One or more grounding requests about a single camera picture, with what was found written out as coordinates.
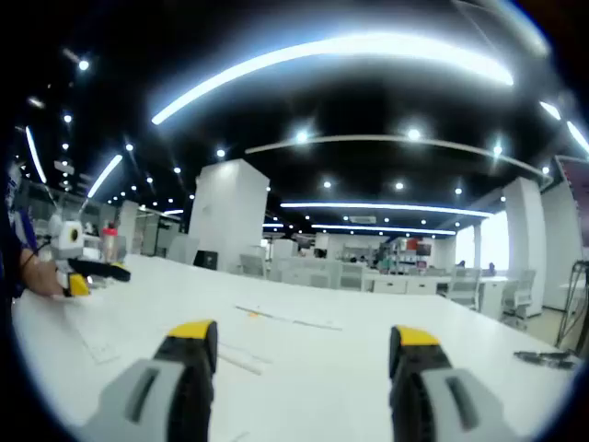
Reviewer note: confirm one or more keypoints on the person's dark blue torso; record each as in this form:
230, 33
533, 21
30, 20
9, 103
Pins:
23, 230

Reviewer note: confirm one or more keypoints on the black tripod stand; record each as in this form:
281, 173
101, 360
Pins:
580, 265

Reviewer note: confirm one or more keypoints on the dark reddish display screen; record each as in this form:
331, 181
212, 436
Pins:
575, 175

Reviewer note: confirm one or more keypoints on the person's left hand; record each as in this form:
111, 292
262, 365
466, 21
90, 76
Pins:
43, 278

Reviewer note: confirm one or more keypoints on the long white plastic strip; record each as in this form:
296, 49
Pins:
294, 320

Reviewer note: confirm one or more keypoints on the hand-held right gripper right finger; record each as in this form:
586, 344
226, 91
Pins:
442, 405

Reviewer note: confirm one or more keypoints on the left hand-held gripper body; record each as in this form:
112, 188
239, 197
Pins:
64, 239

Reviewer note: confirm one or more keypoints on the black tool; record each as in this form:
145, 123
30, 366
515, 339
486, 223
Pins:
543, 358

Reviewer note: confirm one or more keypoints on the black desk monitor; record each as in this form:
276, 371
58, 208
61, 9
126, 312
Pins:
205, 260

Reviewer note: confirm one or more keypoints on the white office chair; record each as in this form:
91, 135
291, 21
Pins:
520, 294
465, 285

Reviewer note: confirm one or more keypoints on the white socket holder cover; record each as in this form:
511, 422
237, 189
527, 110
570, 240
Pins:
244, 363

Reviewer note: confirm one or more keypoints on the bottle with red cap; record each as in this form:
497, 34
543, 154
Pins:
109, 244

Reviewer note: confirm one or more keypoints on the wide white square pillar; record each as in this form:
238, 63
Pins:
225, 216

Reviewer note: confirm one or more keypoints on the long curved ceiling light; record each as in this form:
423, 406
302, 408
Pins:
322, 48

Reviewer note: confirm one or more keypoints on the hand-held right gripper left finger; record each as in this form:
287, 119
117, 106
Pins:
152, 396

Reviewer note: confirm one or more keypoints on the narrow white pillar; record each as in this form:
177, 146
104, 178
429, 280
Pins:
524, 239

